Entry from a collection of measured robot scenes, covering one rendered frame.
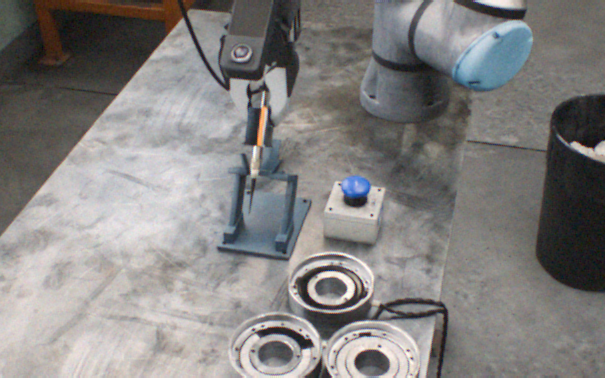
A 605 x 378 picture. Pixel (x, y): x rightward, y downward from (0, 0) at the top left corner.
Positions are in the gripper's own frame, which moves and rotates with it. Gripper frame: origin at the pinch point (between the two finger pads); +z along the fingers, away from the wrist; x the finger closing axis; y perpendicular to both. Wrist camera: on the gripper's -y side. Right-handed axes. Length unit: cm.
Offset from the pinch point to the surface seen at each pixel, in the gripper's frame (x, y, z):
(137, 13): 97, 165, 74
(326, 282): -10.9, -10.8, 15.8
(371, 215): -14.5, 0.2, 13.2
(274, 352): -7.3, -22.3, 16.8
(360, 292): -15.5, -12.5, 14.8
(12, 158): 119, 104, 98
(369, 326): -17.6, -18.2, 14.2
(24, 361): 20.8, -29.7, 17.6
